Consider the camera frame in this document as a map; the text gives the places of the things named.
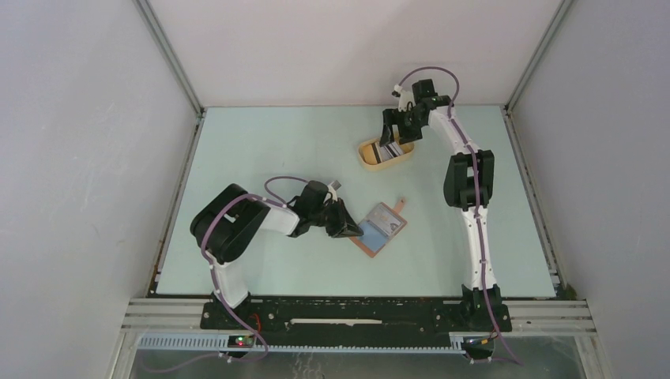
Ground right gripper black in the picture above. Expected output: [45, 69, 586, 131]
[381, 107, 427, 146]

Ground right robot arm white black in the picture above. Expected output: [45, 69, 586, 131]
[379, 79, 507, 330]

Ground brown leather card holder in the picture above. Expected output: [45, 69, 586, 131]
[348, 197, 408, 258]

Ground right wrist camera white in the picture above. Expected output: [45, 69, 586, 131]
[392, 84, 415, 112]

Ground grey cable duct rail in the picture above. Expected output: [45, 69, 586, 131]
[137, 334, 467, 355]

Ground cream oval tray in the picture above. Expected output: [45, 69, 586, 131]
[357, 137, 415, 171]

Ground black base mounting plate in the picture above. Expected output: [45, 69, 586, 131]
[200, 295, 512, 348]

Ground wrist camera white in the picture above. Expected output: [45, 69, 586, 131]
[392, 84, 415, 112]
[327, 180, 341, 202]

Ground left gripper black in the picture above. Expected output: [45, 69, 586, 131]
[310, 198, 363, 238]

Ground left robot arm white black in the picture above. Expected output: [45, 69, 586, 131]
[190, 175, 363, 329]

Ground stack of cards in tray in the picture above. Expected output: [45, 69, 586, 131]
[362, 141, 405, 165]

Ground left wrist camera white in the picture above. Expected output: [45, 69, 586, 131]
[327, 180, 341, 202]

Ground aluminium frame front rail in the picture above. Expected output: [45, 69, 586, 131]
[122, 298, 597, 336]

